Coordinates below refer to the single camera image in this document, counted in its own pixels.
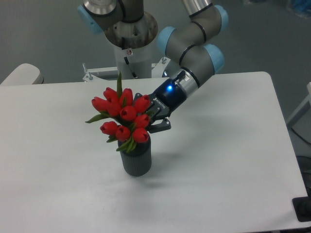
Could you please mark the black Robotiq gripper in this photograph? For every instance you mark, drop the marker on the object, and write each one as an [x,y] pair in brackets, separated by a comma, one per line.
[165,99]

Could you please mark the red tulip bouquet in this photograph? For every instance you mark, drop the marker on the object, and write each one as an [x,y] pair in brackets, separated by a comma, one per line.
[130,118]

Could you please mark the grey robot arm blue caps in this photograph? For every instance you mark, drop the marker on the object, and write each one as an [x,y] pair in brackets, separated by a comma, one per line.
[130,30]

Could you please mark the dark grey ribbed vase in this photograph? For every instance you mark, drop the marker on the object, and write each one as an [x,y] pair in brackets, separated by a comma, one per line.
[137,162]

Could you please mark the beige chair backrest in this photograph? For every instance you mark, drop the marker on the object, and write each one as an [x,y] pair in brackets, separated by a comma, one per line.
[24,74]

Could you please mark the white furniture at right edge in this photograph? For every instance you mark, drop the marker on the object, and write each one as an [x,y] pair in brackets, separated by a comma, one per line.
[300,110]

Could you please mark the black box at table edge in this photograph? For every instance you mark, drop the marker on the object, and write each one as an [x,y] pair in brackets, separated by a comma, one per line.
[302,208]

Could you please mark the black gripper cable connector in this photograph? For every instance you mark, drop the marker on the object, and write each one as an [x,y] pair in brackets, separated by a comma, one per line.
[179,76]

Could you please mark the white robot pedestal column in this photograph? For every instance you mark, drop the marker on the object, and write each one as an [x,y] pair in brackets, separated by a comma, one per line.
[133,63]

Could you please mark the white metal base bracket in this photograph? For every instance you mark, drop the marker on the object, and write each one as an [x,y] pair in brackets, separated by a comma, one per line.
[159,70]

